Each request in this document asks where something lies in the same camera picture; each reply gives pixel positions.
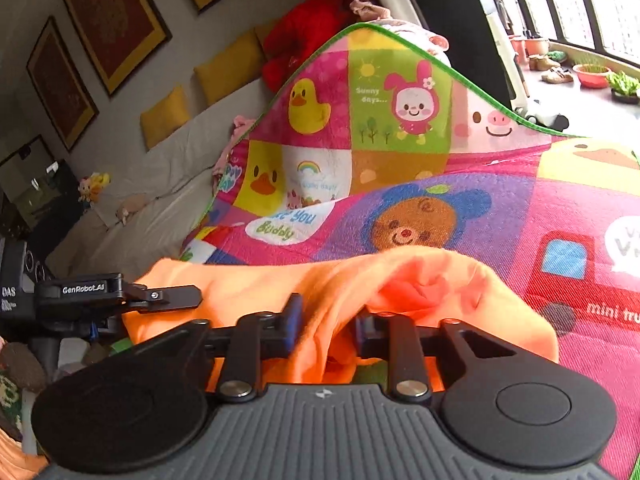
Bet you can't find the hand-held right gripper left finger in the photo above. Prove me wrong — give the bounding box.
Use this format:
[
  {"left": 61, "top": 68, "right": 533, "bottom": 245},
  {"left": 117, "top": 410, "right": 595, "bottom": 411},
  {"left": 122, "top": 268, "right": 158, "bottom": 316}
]
[{"left": 150, "top": 294, "right": 304, "bottom": 404}]

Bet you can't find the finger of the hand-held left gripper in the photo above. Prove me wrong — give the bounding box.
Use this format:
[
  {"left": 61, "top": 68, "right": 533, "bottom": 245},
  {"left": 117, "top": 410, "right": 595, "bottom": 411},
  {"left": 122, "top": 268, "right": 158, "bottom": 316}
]
[{"left": 124, "top": 284, "right": 204, "bottom": 313}]

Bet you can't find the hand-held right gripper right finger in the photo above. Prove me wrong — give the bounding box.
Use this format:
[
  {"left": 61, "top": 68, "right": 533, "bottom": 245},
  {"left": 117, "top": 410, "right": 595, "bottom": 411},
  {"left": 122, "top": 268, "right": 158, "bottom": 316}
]
[{"left": 355, "top": 310, "right": 521, "bottom": 404}]

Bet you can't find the orange elastic-waist garment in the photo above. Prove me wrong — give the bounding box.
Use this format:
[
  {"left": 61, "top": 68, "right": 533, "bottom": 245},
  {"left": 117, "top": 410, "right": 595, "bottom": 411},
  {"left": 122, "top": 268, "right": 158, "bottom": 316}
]
[{"left": 122, "top": 246, "right": 560, "bottom": 396}]

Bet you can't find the small beige plush toy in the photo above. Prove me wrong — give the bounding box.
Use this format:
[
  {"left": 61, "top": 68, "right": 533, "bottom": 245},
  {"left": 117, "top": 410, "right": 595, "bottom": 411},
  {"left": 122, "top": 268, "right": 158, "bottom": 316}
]
[{"left": 115, "top": 193, "right": 151, "bottom": 226}]

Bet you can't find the dark screen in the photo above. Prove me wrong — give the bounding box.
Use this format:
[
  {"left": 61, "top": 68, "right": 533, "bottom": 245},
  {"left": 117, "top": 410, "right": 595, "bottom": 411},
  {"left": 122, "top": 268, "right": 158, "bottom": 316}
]
[{"left": 9, "top": 160, "right": 87, "bottom": 258}]

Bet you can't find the grey covered sofa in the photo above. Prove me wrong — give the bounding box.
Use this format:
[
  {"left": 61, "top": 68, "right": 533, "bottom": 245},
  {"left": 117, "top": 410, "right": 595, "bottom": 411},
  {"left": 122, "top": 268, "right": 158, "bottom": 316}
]
[{"left": 45, "top": 80, "right": 281, "bottom": 281}]

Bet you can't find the yellow and pink plush toy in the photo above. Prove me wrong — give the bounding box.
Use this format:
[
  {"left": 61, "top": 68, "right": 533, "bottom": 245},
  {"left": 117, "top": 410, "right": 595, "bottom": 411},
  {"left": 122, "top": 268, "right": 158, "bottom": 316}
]
[{"left": 77, "top": 172, "right": 111, "bottom": 206}]

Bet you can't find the orange fabric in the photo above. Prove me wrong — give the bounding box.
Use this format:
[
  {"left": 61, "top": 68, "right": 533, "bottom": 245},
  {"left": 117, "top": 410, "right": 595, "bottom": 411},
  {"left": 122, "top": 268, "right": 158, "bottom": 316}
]
[{"left": 0, "top": 429, "right": 49, "bottom": 480}]

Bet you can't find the pink garment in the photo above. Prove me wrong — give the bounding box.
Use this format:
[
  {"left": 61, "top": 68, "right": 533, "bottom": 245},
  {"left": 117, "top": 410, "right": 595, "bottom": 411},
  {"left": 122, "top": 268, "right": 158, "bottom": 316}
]
[{"left": 212, "top": 115, "right": 259, "bottom": 191}]

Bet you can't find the colourful printed play mat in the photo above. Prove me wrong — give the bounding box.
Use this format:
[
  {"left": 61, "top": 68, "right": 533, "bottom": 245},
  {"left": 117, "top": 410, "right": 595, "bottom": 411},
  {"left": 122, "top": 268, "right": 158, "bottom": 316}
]
[{"left": 180, "top": 22, "right": 640, "bottom": 480}]

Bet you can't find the red cloth heap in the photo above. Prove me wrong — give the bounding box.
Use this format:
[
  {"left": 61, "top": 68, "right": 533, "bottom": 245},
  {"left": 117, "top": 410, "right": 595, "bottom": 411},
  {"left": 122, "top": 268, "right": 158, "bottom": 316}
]
[{"left": 262, "top": 0, "right": 377, "bottom": 93}]

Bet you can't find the white appliance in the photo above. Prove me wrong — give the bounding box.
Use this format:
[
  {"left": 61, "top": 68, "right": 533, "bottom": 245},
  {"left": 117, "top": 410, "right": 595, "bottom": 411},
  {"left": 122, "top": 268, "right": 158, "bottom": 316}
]
[{"left": 487, "top": 12, "right": 570, "bottom": 133}]

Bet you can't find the pale pink clothing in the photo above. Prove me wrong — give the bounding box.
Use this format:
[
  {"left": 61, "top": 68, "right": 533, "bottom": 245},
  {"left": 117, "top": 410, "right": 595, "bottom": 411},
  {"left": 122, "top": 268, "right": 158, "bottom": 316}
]
[{"left": 349, "top": 0, "right": 451, "bottom": 56}]

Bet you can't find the terracotta pot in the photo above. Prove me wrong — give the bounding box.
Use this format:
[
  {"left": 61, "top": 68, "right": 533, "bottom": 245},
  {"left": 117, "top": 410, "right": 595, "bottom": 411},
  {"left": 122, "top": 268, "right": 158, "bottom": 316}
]
[{"left": 509, "top": 34, "right": 551, "bottom": 59}]

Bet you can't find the red plant basin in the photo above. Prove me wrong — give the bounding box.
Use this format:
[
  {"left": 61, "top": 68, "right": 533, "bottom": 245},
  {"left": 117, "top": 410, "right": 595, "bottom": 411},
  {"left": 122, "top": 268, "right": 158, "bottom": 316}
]
[{"left": 572, "top": 62, "right": 614, "bottom": 90}]

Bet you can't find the black-framed window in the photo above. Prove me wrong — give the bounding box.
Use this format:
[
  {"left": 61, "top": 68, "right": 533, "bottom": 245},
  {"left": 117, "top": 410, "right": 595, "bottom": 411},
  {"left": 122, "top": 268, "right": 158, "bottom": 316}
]
[{"left": 462, "top": 0, "right": 640, "bottom": 68}]

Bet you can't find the dark small wall frame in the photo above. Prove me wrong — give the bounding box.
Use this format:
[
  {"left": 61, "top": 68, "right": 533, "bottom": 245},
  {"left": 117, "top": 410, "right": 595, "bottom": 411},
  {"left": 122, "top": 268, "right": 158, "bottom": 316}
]
[{"left": 0, "top": 134, "right": 56, "bottom": 173}]

